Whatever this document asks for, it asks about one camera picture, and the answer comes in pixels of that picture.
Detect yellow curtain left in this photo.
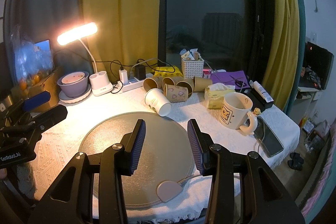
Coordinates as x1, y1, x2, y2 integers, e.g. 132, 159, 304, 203
82, 0, 159, 79

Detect brown paper cup rightmost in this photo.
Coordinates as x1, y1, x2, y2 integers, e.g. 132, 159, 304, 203
194, 76, 213, 92

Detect black power adapter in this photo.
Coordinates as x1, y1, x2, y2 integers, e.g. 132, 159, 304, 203
134, 64, 146, 80

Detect round grey mat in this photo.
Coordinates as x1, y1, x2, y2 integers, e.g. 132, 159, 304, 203
79, 112, 195, 209

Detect black monitor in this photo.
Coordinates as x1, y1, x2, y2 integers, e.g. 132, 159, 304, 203
300, 42, 334, 90

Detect brown paper cup leftmost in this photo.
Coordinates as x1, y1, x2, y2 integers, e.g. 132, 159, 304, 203
143, 76, 163, 92

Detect black smartphone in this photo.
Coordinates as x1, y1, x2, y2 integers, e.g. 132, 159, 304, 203
254, 117, 284, 157

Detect yellow snack packet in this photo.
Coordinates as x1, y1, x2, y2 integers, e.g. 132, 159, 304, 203
152, 65, 183, 77

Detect yellow curtain right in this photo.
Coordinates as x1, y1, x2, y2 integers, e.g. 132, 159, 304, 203
262, 0, 299, 110

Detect white desk lamp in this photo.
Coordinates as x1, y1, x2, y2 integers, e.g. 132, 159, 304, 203
56, 21, 114, 97

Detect brown cardboard box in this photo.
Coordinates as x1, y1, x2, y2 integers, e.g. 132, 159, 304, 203
11, 67, 64, 113

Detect brown printed paper cup front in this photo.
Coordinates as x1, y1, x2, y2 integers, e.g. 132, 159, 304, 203
163, 84, 189, 103

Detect white power strip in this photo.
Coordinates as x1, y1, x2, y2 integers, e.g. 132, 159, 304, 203
116, 77, 144, 93

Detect white paper cup green print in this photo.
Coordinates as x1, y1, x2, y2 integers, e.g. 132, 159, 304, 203
144, 88, 172, 117

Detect yellow tissue pack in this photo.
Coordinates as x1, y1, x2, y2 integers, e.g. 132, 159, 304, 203
204, 83, 235, 109

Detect plastic bag of fruit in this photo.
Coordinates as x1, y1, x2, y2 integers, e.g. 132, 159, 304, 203
10, 25, 54, 91

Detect white tube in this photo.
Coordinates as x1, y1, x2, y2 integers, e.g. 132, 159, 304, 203
253, 81, 273, 103

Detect white ceramic bear mug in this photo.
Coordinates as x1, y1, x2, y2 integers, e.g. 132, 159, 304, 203
219, 92, 257, 135

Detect purple bowl with pink lid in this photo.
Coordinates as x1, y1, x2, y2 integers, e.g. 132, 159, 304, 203
57, 71, 89, 98

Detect purple notebook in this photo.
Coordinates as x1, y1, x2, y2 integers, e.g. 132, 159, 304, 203
210, 71, 250, 90

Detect black slippers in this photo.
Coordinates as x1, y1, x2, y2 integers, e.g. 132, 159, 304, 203
288, 152, 304, 171

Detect white lattice basket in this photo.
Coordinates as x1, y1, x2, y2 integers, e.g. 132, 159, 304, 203
181, 48, 205, 79

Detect white USB charger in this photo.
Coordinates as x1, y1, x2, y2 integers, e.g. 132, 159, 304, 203
119, 69, 129, 85

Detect black cable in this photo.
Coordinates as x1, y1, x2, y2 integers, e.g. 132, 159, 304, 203
53, 48, 176, 94

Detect pink small box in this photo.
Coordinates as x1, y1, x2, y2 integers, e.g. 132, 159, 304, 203
203, 69, 211, 79

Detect white scalloped plate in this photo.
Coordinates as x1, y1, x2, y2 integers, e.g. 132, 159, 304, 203
59, 84, 92, 104

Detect yellow curtain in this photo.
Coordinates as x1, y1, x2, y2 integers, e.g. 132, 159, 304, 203
82, 0, 159, 79
262, 0, 299, 110

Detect black scissors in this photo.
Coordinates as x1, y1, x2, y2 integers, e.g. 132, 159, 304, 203
230, 76, 246, 88

